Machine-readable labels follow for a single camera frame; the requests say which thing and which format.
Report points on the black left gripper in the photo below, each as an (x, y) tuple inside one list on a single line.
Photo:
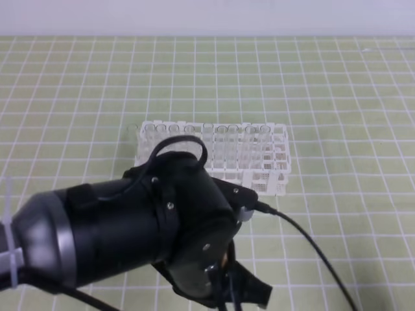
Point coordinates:
[(207, 223)]

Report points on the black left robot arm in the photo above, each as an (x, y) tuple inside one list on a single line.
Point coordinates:
[(170, 214)]

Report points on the white plastic test tube rack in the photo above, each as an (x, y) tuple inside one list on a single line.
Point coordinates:
[(270, 180)]

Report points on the green grid tablecloth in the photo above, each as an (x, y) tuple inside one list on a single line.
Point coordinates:
[(70, 105)]

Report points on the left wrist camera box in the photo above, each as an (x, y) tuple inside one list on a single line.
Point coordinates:
[(242, 200)]

